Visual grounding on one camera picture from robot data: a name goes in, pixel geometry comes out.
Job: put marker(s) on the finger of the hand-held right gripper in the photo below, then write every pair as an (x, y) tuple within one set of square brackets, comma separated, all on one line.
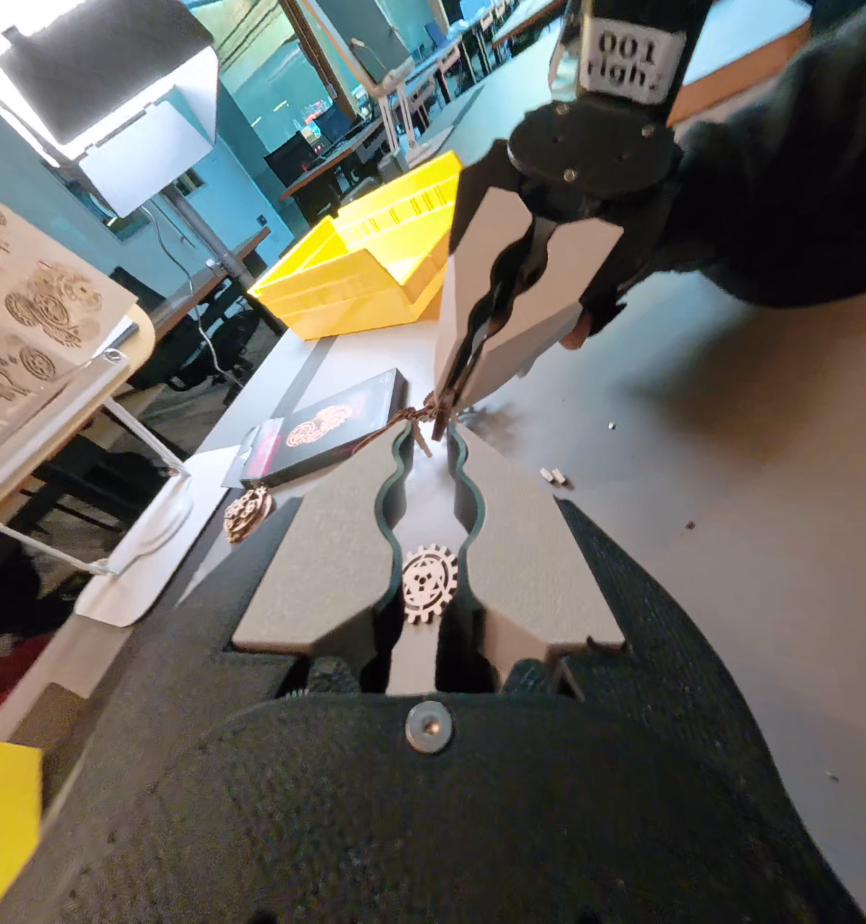
[(476, 260), (570, 274)]

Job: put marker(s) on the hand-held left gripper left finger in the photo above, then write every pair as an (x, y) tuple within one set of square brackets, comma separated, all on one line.
[(317, 570)]

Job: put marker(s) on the wooden gear assembly with pegs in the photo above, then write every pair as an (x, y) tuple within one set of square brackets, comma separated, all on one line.
[(422, 416)]

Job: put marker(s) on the printed instruction sheet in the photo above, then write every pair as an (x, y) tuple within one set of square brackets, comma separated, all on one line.
[(28, 303)]

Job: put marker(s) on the yellow plastic bin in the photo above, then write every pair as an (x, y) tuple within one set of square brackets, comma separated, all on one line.
[(360, 274)]

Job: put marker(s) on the black puzzle box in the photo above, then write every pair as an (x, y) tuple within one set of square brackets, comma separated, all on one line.
[(332, 426)]

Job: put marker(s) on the person's right hand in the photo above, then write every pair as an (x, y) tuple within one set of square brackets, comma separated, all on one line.
[(577, 333)]

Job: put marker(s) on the dark wooden table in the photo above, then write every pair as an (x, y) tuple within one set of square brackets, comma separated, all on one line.
[(332, 155)]

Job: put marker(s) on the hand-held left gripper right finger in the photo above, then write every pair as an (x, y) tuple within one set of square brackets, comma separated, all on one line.
[(541, 577)]

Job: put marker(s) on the person's right forearm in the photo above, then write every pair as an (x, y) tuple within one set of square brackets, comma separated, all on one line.
[(801, 180)]

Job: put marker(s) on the wood-edged grey table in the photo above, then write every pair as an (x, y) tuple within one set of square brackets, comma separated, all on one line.
[(736, 29)]

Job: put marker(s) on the white metal stand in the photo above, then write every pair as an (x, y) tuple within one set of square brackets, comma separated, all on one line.
[(158, 534)]

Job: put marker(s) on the small stacked wooden gear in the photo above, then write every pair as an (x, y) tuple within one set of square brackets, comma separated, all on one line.
[(249, 512)]

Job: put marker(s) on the white light panel on pole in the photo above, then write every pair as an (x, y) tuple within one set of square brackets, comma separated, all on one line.
[(129, 144)]

